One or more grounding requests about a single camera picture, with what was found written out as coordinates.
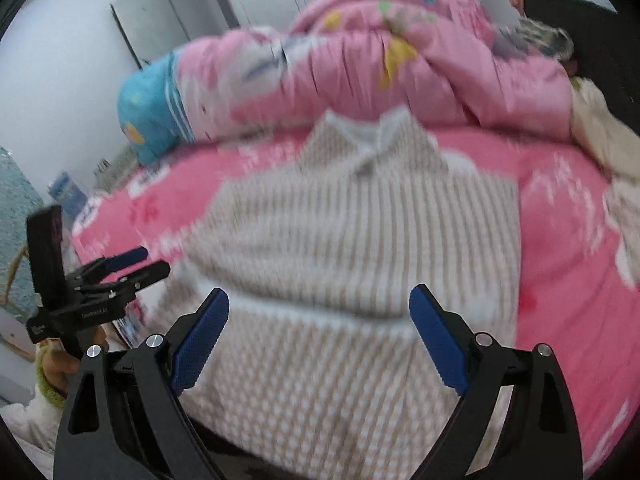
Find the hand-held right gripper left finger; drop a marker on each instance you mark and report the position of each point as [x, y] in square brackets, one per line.
[200, 345]

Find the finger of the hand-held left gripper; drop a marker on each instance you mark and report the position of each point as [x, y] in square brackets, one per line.
[145, 274]
[127, 257]

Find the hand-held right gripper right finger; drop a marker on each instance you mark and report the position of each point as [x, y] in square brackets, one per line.
[440, 340]

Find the beige white houndstooth jacket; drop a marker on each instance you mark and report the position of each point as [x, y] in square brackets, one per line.
[325, 260]

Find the person's left forearm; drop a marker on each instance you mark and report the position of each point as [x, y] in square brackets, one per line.
[30, 420]

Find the cream crumpled clothes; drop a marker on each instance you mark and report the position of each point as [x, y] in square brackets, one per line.
[600, 130]

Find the person's left hand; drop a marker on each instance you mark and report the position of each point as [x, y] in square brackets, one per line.
[65, 365]

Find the teal speckled mat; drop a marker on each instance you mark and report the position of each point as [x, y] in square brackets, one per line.
[17, 230]

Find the pink floral bed sheet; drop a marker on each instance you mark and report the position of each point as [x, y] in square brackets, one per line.
[560, 240]

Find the grey board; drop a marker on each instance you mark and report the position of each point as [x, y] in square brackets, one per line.
[142, 25]

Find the pink and blue printed quilt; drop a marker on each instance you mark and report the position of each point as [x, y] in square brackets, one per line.
[350, 75]

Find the patterned crumpled cloth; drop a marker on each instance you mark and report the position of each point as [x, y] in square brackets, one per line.
[535, 37]

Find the black headboard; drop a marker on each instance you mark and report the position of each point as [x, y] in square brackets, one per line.
[600, 25]

